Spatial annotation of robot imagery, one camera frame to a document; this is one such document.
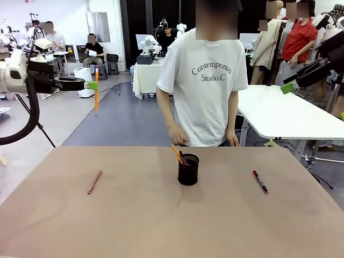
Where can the right gripper black green finger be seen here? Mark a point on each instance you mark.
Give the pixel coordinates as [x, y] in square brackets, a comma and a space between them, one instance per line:
[290, 88]
[313, 65]

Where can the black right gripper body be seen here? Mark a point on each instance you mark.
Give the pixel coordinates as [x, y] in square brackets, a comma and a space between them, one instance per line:
[334, 53]

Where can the left gripper black green finger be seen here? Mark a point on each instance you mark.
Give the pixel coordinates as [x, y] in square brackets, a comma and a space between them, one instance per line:
[71, 79]
[90, 85]

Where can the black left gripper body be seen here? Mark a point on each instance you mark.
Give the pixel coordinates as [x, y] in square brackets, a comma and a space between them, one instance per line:
[44, 78]

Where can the yellow pencil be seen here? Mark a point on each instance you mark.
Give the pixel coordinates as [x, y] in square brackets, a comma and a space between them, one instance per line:
[96, 102]
[176, 151]

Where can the dark maroon pen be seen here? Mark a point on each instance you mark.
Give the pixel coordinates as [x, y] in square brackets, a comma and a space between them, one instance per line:
[182, 157]

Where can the person's right forearm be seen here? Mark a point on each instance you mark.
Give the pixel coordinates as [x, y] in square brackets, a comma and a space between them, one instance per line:
[166, 113]

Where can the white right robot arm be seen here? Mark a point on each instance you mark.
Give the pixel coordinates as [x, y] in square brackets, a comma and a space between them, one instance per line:
[336, 31]

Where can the person's left forearm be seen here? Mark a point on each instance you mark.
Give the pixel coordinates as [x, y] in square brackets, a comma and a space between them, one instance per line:
[232, 113]

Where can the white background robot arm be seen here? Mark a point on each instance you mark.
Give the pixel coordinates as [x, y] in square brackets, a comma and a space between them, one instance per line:
[147, 43]

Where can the black mesh pen holder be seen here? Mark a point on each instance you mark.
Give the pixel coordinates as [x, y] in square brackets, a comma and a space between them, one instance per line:
[188, 176]

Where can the person's left hand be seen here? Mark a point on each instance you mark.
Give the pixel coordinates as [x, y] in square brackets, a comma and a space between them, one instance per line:
[232, 138]

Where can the person's right hand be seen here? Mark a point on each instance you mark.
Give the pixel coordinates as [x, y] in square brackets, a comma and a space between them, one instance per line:
[177, 135]

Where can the white floor appliance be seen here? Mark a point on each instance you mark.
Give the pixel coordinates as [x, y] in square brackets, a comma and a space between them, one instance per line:
[82, 72]

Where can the grey plastic stool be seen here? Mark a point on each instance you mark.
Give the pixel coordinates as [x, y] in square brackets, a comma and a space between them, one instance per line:
[113, 68]
[103, 71]

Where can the white side table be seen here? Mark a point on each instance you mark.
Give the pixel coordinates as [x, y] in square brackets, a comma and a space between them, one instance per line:
[282, 115]

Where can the figure in red t-shirt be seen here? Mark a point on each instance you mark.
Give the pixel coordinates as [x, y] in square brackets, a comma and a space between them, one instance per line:
[298, 40]

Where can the black bag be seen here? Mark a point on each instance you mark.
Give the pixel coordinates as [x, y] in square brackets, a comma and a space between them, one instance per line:
[112, 57]

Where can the seated person in black shirt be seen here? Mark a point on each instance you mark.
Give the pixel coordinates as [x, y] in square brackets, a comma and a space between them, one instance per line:
[94, 49]

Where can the person in light grey shirt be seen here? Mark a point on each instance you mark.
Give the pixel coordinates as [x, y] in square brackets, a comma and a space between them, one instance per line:
[57, 40]

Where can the black patterned hat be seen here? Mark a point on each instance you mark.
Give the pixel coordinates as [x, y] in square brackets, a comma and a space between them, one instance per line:
[339, 9]

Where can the table with white cloth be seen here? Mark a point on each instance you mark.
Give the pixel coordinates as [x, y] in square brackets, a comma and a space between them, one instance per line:
[145, 80]

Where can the green floor object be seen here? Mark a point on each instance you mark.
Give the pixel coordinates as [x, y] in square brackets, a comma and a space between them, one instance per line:
[270, 143]

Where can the black box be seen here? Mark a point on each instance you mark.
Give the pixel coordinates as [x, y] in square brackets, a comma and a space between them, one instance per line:
[145, 59]

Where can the black tripod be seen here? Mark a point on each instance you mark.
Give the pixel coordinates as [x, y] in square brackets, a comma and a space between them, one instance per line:
[49, 140]

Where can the white background board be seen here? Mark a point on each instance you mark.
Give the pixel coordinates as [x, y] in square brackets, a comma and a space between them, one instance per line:
[246, 40]

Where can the metal floor stand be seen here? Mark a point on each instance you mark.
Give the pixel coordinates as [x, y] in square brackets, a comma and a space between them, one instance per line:
[310, 161]

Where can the person in white t-shirt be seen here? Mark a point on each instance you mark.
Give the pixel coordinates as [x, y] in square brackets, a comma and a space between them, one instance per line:
[204, 107]

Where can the background person in black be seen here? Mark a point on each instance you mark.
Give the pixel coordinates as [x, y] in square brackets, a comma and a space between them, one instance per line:
[168, 40]

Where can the wooden block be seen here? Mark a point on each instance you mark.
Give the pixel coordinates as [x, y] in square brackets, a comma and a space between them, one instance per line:
[3, 160]

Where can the black marker with red cap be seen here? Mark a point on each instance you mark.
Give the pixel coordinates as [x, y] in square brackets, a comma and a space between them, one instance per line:
[260, 181]

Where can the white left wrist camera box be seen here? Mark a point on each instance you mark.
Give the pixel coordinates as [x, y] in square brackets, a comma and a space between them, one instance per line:
[43, 43]

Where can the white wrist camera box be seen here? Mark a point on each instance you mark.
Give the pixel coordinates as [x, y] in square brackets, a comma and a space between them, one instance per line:
[43, 43]
[317, 21]

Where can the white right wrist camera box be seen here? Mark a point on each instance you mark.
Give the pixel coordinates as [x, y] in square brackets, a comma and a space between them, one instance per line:
[317, 21]

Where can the silver wall panel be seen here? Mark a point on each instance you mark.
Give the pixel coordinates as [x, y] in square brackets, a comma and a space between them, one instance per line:
[98, 25]

